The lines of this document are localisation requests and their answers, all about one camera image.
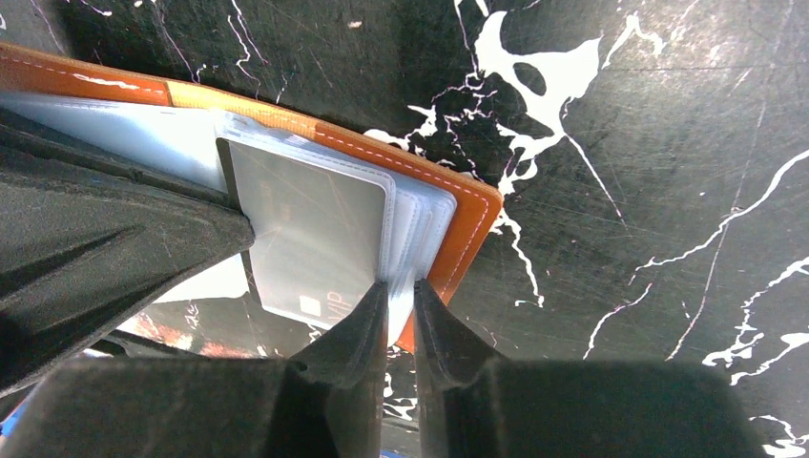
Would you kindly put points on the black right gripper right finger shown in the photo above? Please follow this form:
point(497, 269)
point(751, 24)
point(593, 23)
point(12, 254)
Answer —
point(476, 402)

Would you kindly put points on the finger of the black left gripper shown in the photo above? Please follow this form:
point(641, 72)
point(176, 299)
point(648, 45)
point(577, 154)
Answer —
point(88, 239)

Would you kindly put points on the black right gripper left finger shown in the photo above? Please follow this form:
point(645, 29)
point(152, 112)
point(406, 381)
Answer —
point(324, 401)

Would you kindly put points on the grey VIP card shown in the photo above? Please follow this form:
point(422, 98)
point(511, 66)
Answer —
point(320, 223)

